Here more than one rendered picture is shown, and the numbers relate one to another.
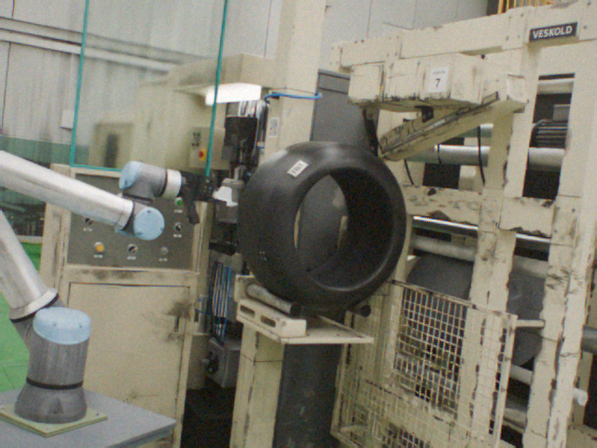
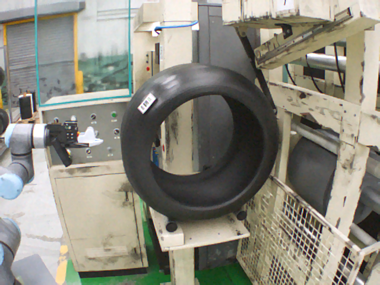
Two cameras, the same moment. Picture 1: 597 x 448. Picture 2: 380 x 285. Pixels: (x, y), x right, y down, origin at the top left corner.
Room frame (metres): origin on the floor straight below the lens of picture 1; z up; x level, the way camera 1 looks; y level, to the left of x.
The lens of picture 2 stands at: (1.55, -0.34, 1.53)
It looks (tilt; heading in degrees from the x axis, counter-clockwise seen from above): 18 degrees down; 16
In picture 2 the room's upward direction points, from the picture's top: 1 degrees counter-clockwise
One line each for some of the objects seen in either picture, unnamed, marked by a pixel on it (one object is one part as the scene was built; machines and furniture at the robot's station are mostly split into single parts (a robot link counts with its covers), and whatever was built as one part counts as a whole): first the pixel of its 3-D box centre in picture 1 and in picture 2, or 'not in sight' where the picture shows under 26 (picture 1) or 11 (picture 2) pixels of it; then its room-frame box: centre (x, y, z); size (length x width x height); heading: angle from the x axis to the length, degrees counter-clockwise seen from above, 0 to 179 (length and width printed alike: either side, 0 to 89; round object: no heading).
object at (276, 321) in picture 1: (270, 316); (164, 217); (2.57, 0.07, 0.83); 0.36 x 0.09 x 0.06; 30
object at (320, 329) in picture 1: (302, 328); (195, 220); (2.64, -0.05, 0.80); 0.37 x 0.36 x 0.02; 120
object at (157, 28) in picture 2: (292, 97); (175, 27); (2.86, 0.09, 1.63); 0.19 x 0.19 x 0.06; 30
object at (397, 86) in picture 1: (423, 86); (278, 6); (2.68, -0.37, 1.71); 0.61 x 0.25 x 0.15; 30
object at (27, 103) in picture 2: not in sight; (27, 106); (6.86, 5.58, 0.38); 1.20 x 0.80 x 0.76; 38
